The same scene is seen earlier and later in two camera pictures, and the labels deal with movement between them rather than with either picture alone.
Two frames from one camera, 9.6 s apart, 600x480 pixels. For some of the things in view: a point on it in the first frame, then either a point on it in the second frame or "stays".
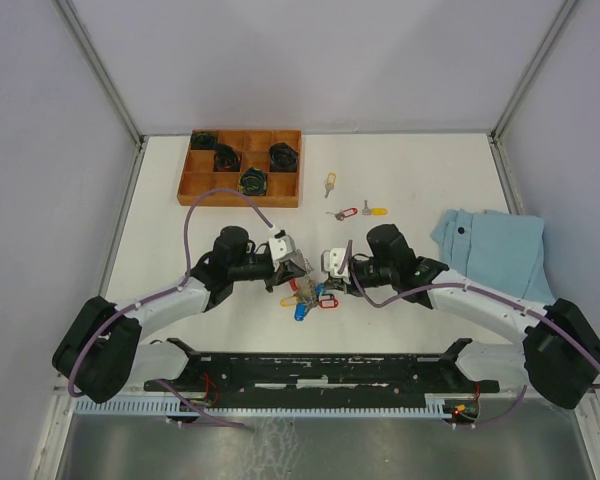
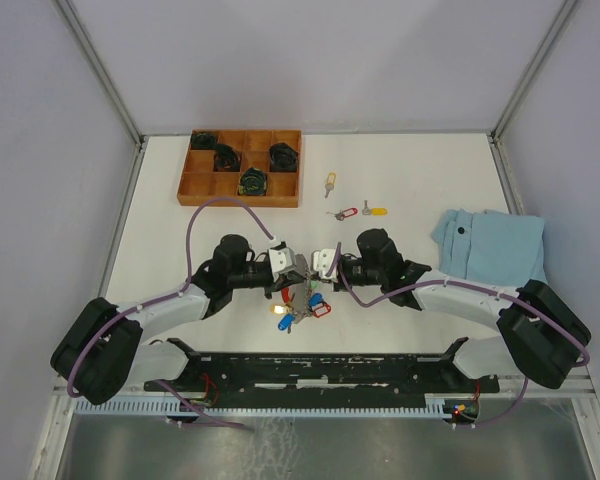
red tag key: x=341 y=215 stays
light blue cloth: x=505 y=250 stays
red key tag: x=328 y=303 -> x=325 y=308
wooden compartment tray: x=254 y=147 stays
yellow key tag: x=290 y=302 -> x=278 y=309
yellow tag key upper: x=331 y=179 stays
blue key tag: x=300 y=311 -> x=285 y=322
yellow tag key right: x=374 y=211 stays
